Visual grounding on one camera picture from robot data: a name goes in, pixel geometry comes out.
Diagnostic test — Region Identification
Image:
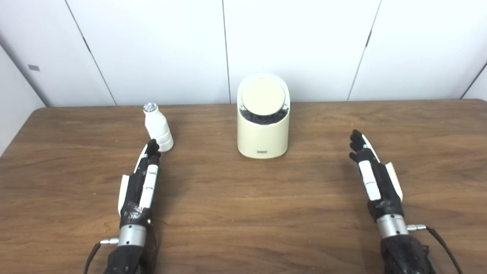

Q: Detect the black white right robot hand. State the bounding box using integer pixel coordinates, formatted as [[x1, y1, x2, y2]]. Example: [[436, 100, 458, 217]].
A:
[[349, 129, 404, 222]]

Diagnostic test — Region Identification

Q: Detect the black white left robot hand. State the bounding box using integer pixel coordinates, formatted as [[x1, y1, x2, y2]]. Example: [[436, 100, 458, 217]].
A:
[[118, 139, 161, 228]]

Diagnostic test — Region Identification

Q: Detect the small white plastic bottle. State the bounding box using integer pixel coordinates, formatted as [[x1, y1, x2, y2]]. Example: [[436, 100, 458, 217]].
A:
[[143, 102, 174, 152]]

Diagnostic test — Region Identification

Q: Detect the cream round bin lid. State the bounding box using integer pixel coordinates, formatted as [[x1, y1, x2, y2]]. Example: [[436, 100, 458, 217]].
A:
[[242, 79, 286, 116]]

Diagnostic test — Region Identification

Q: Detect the cream-colored round bin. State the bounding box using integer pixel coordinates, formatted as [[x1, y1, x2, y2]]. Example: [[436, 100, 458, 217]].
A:
[[237, 73, 291, 159]]

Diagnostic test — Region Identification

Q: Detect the black bin liner bag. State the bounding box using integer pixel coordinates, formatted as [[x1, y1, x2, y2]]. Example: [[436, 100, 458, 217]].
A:
[[240, 107, 288, 125]]

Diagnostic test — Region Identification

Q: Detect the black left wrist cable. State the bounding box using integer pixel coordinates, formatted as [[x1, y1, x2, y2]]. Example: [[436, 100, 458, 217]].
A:
[[84, 238, 119, 274]]

